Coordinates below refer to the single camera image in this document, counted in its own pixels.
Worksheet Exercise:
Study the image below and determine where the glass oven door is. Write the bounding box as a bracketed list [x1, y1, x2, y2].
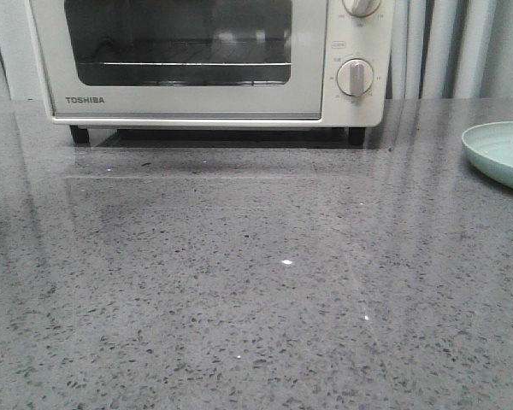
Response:
[30, 1, 327, 120]

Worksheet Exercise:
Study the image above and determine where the lower beige oven knob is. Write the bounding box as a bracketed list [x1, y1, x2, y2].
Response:
[336, 59, 374, 97]

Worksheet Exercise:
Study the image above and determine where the beige oven knob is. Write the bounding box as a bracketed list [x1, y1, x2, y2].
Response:
[336, 59, 374, 97]
[342, 0, 381, 18]

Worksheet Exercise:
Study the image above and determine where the white Toshiba toaster oven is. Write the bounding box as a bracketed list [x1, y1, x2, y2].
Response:
[26, 0, 394, 145]

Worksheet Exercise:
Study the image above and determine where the upper beige oven knob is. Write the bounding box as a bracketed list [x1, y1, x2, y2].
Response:
[342, 0, 381, 18]

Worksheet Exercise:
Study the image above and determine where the grey curtain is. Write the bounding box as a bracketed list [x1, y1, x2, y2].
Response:
[0, 0, 513, 100]

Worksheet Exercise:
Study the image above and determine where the light green plate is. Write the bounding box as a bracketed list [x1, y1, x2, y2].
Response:
[462, 121, 513, 189]

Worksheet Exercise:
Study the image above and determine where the metal wire oven rack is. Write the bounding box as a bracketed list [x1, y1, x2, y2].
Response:
[76, 38, 291, 66]

